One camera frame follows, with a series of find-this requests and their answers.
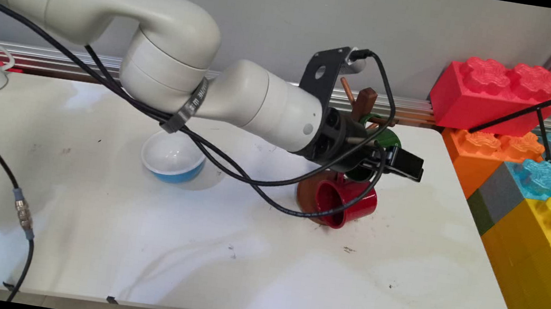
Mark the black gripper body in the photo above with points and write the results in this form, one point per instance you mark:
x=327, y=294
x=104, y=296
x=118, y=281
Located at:
x=336, y=141

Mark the orange toy block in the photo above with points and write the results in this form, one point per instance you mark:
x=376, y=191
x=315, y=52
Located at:
x=472, y=159

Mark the aluminium rail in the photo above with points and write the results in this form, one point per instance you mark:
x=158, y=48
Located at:
x=409, y=111

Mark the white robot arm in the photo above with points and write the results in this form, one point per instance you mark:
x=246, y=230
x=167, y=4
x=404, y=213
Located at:
x=164, y=28

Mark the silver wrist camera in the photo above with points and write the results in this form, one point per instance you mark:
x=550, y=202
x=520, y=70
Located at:
x=355, y=63

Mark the black tape piece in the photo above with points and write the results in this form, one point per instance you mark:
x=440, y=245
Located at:
x=10, y=286
x=112, y=300

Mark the red mug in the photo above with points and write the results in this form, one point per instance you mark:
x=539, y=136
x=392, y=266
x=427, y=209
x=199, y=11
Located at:
x=352, y=202

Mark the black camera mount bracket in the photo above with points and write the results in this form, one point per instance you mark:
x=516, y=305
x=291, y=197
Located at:
x=324, y=84

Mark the big red toy block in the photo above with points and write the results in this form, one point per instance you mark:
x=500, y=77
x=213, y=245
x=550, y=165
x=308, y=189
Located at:
x=480, y=96

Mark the white bowl with blue outside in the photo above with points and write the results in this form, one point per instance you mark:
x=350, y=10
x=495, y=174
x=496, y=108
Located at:
x=171, y=154

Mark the small red object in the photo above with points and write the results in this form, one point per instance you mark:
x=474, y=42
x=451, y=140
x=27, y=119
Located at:
x=12, y=69

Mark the green mug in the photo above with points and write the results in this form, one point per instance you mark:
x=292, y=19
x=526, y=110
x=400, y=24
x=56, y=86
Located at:
x=390, y=138

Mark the black tripod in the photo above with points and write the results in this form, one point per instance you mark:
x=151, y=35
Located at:
x=542, y=110

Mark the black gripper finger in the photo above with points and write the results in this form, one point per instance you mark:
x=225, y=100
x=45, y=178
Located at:
x=406, y=170
x=403, y=155

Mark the brown wooden mug tree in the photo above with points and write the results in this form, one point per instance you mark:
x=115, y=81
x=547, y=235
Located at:
x=365, y=102

